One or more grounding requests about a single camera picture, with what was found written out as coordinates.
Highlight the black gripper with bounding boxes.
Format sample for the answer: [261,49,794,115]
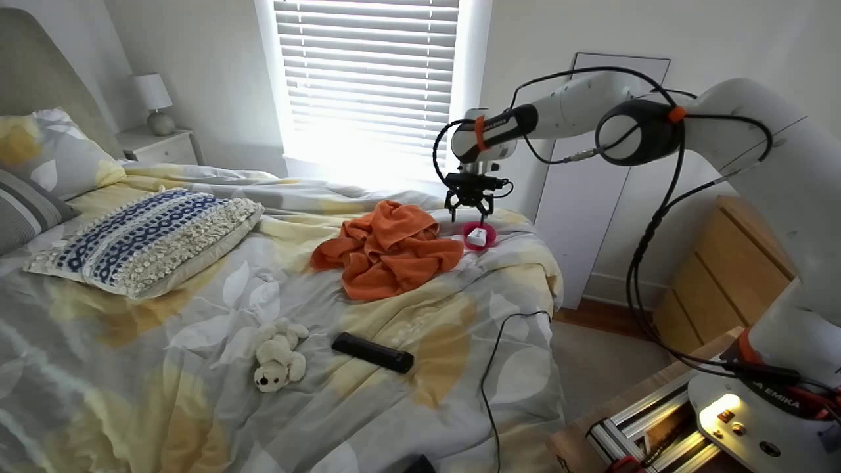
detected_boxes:
[442,172,512,223]

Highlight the white plush toy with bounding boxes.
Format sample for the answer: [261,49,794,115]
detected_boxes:
[249,321,312,395]

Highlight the white cabinet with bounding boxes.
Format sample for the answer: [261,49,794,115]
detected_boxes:
[531,130,638,310]

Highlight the grey striped pillow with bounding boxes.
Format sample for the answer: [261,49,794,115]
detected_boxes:
[0,165,79,257]

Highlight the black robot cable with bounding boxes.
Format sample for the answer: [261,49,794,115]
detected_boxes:
[431,64,777,382]

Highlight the white table lamp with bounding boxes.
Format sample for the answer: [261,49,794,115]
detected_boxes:
[132,72,179,139]

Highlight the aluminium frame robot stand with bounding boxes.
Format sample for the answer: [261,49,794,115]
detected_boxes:
[550,327,841,473]

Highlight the red plastic bowl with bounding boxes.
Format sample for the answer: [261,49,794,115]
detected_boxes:
[460,219,500,254]

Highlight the grey upholstered headboard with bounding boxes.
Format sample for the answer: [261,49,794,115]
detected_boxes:
[0,5,125,164]

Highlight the white window blinds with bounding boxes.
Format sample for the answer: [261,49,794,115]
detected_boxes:
[271,0,466,174]

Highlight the grey yellow floral duvet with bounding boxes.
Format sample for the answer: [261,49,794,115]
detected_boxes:
[0,161,567,473]

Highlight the light wooden dresser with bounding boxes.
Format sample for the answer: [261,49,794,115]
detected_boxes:
[651,198,795,358]

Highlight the white nightstand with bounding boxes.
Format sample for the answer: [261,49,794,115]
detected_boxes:
[115,126,203,169]

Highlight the black cable with plug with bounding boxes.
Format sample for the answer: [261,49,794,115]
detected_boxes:
[476,307,551,473]

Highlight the grey yellow floral pillow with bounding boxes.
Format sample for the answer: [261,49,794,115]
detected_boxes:
[0,106,128,204]

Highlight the blue white patterned pillow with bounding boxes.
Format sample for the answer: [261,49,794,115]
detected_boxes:
[24,186,265,302]

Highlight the orange crumpled cloth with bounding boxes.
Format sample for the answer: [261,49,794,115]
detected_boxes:
[309,198,466,306]

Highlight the black remote control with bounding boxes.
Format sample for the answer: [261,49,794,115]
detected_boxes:
[329,332,416,377]

